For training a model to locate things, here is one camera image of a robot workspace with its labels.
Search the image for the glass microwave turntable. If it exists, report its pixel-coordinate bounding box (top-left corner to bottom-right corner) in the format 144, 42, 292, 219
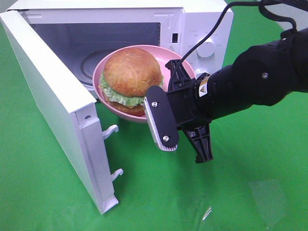
79, 49, 114, 86

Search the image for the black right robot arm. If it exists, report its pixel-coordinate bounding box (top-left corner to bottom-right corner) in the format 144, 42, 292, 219
166, 29, 308, 163

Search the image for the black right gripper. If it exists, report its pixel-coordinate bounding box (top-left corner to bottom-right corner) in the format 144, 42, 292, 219
165, 59, 213, 164

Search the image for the white microwave oven body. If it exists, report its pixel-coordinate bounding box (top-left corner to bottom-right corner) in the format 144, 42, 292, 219
5, 0, 233, 93

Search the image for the white microwave knob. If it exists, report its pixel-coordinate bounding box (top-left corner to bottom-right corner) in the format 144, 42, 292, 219
194, 68, 209, 78
196, 38, 216, 58

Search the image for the pink plate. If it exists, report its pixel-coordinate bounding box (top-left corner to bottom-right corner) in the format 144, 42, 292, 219
92, 45, 181, 123

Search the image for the white microwave door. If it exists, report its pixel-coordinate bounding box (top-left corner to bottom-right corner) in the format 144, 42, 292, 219
0, 11, 123, 214

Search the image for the burger with lettuce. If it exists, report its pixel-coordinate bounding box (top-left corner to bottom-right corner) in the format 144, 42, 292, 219
99, 47, 164, 116

